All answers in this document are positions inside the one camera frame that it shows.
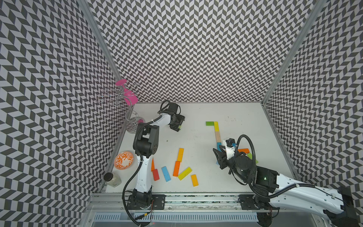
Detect natural wood block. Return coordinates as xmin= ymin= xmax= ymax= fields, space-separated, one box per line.
xmin=215 ymin=131 xmax=222 ymax=143

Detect orange block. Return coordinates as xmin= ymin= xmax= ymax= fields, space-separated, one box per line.
xmin=173 ymin=161 xmax=181 ymax=177
xmin=238 ymin=148 xmax=250 ymax=154
xmin=151 ymin=159 xmax=155 ymax=171

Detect light green block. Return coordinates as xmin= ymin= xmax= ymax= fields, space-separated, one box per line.
xmin=247 ymin=153 xmax=258 ymax=164

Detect yellow block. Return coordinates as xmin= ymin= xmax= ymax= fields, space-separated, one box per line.
xmin=214 ymin=122 xmax=220 ymax=132

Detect yellow-orange block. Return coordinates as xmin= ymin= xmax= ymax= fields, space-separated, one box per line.
xmin=191 ymin=174 xmax=199 ymax=187
xmin=177 ymin=148 xmax=184 ymax=162

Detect teal block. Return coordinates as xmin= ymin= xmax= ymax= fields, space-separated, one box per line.
xmin=217 ymin=142 xmax=222 ymax=151

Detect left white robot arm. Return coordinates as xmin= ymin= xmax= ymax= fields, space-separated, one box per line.
xmin=122 ymin=100 xmax=185 ymax=227

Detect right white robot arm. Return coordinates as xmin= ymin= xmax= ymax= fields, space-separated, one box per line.
xmin=213 ymin=134 xmax=359 ymax=227

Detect yellow-green long block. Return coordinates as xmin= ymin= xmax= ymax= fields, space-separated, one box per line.
xmin=178 ymin=167 xmax=192 ymax=180

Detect blue block left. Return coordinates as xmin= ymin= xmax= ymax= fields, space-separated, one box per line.
xmin=162 ymin=166 xmax=171 ymax=182

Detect red block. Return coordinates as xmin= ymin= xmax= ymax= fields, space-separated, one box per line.
xmin=152 ymin=169 xmax=160 ymax=181

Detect orange patterned plate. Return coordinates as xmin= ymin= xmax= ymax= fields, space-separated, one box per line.
xmin=113 ymin=151 xmax=134 ymax=170

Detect small glass jar black lid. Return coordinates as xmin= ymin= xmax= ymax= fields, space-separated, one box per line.
xmin=103 ymin=172 xmax=122 ymax=188

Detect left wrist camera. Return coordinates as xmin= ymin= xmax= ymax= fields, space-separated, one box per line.
xmin=165 ymin=102 xmax=181 ymax=115

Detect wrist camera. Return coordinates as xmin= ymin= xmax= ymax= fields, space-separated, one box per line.
xmin=165 ymin=102 xmax=181 ymax=115
xmin=222 ymin=138 xmax=236 ymax=160

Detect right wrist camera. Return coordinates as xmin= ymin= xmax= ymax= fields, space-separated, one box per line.
xmin=222 ymin=138 xmax=236 ymax=160

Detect pink wire jewelry stand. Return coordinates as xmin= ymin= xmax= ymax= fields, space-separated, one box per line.
xmin=96 ymin=79 xmax=145 ymax=134

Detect metal base rail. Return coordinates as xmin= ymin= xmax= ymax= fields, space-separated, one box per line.
xmin=79 ymin=193 xmax=326 ymax=227

